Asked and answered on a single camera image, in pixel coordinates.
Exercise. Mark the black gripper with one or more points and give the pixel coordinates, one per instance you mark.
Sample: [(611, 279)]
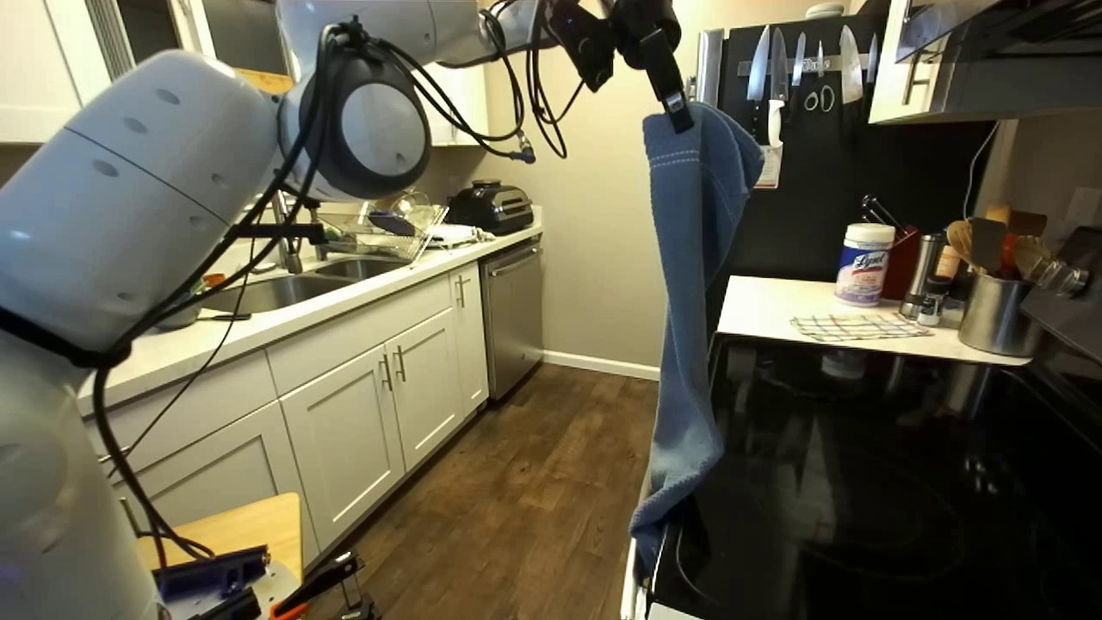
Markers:
[(646, 28)]

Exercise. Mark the light blue towel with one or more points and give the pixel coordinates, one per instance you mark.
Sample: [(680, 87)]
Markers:
[(694, 285)]

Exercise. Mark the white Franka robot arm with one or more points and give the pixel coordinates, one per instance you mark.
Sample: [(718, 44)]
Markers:
[(150, 206)]

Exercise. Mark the black steel oven range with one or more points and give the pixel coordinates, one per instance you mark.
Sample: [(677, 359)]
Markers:
[(1009, 518)]

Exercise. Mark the steel kitchen knife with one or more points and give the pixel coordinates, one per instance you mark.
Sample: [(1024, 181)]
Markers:
[(851, 66), (760, 70), (799, 59)]

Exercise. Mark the white paper tag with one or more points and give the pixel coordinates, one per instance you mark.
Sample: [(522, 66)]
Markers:
[(772, 165)]

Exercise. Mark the black refrigerator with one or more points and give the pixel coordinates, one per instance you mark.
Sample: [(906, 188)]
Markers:
[(829, 217)]

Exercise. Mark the white upper cabinet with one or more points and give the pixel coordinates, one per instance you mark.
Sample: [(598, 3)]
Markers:
[(460, 107), (890, 70), (37, 70)]

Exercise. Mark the black countertop grill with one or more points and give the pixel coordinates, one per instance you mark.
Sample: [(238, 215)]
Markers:
[(492, 206)]

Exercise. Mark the white wipes canister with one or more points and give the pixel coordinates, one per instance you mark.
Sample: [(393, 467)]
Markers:
[(864, 262)]

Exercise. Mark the orange brown spice bottle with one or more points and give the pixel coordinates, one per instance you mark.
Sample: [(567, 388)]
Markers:
[(899, 265)]

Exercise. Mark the steel dishwasher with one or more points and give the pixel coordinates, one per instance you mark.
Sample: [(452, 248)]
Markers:
[(510, 330)]

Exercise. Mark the white grid trivet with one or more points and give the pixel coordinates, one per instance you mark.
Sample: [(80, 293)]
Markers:
[(864, 329)]

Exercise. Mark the clear glass bowl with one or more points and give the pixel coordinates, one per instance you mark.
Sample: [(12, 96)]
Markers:
[(402, 229)]

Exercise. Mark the steel pepper grinder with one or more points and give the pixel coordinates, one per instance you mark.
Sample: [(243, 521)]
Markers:
[(927, 269)]

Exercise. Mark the steel range hood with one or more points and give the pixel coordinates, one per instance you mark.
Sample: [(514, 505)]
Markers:
[(1020, 55)]

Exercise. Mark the steel utensil holder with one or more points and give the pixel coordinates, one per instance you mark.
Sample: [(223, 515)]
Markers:
[(992, 313)]

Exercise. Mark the wooden cutting board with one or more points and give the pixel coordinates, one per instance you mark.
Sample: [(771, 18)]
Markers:
[(262, 79)]

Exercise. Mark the steel kitchen sink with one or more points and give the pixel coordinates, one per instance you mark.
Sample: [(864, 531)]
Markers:
[(286, 289)]

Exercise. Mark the white sink base cabinets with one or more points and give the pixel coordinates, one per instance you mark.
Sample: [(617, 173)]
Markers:
[(347, 436)]

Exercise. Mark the white framed window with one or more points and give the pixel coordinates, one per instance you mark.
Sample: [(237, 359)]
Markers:
[(144, 16)]

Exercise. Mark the black orange clamp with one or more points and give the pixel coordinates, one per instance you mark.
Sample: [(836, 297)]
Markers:
[(314, 578)]

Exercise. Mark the light wooden board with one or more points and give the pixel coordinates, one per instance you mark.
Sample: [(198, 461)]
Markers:
[(243, 527)]

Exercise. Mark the blue purple box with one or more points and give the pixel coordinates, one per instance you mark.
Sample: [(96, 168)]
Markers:
[(210, 572)]

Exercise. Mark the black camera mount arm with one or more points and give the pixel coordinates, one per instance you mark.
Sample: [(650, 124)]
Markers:
[(278, 229)]

